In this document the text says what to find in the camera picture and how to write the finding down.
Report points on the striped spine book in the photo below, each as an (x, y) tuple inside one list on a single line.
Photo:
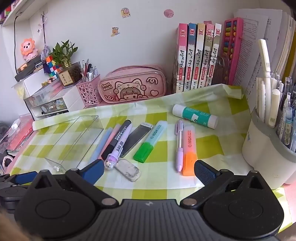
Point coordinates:
[(206, 58)]

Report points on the pink cartoon pencil case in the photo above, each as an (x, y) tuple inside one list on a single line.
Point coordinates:
[(131, 90)]

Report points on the white wall shelf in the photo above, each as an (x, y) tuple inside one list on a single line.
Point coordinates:
[(18, 16)]

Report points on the black case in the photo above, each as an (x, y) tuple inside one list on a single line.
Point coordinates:
[(27, 69)]

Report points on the blue spine book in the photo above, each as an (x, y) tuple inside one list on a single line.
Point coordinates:
[(190, 58)]

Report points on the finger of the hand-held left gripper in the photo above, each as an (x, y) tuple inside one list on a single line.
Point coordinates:
[(23, 177)]

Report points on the green highlighter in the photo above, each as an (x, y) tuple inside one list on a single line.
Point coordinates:
[(150, 141)]

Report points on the white storage box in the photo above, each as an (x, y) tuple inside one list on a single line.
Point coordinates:
[(34, 84)]

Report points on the white desktop drawer organizer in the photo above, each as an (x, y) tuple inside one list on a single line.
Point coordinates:
[(69, 97)]

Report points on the pink abacus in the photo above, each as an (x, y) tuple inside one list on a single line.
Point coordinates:
[(231, 46)]

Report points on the green checked tablecloth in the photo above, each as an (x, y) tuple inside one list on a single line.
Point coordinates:
[(161, 185)]

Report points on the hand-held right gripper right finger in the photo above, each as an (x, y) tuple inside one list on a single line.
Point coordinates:
[(204, 173)]

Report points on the grey spine book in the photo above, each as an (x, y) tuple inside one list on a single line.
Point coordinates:
[(214, 58)]

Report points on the stack of printed papers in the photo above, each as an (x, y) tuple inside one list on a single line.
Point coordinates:
[(252, 46)]

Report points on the bundle of white pens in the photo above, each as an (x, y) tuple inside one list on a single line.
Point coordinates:
[(266, 92)]

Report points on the orange highlighter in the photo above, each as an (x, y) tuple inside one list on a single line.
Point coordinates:
[(188, 150)]

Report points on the dark pencil lead case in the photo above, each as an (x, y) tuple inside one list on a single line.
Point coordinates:
[(136, 139)]

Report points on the purple hanging charm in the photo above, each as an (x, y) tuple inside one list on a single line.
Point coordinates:
[(46, 52)]

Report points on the black marker pen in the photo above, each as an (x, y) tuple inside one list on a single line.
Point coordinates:
[(115, 141)]

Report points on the pink lion toy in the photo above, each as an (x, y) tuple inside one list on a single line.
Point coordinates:
[(29, 49)]

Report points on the pink perforated pen basket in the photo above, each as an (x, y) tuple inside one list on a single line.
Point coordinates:
[(89, 92)]

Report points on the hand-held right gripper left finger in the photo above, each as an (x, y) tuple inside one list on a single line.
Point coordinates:
[(92, 172)]

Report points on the white eraser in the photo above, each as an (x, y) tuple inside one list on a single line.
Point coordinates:
[(128, 170)]

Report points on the purple glitter top pen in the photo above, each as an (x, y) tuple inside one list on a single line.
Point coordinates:
[(120, 146)]

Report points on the yellow cartoon wall sticker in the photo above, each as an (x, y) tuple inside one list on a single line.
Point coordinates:
[(125, 12)]

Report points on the white grey pen holder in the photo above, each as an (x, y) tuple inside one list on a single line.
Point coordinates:
[(266, 157)]

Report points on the clear plastic bookend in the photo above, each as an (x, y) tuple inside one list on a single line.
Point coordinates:
[(222, 64)]

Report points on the glass vase with label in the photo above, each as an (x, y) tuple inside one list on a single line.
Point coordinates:
[(69, 74)]

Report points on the pink spine book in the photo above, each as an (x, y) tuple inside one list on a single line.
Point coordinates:
[(181, 58)]

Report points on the white green glue stick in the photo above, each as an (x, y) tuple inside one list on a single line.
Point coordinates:
[(194, 115)]

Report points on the pink pen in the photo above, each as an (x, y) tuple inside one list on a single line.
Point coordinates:
[(115, 132)]

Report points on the cream spine book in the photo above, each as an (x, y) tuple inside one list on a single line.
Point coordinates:
[(198, 58)]

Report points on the clear plastic box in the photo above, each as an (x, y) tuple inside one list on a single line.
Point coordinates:
[(74, 139)]

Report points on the colourful puzzle cube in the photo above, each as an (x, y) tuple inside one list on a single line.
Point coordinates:
[(52, 67)]

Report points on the round pink wall sticker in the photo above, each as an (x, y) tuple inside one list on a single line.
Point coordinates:
[(168, 13)]

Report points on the purple mechanical pencil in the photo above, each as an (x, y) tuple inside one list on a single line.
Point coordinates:
[(179, 148)]

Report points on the bundle of clear gel pens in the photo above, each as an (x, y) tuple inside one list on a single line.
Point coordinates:
[(288, 115)]

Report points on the bunch of pens in basket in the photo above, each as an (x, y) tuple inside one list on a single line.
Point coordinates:
[(89, 71)]

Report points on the lucky bamboo plant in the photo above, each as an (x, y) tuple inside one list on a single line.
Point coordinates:
[(62, 52)]

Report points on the brown animal wall sticker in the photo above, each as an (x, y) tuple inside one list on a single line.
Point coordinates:
[(115, 31)]

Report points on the blue pen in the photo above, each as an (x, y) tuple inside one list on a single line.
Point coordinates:
[(103, 144)]

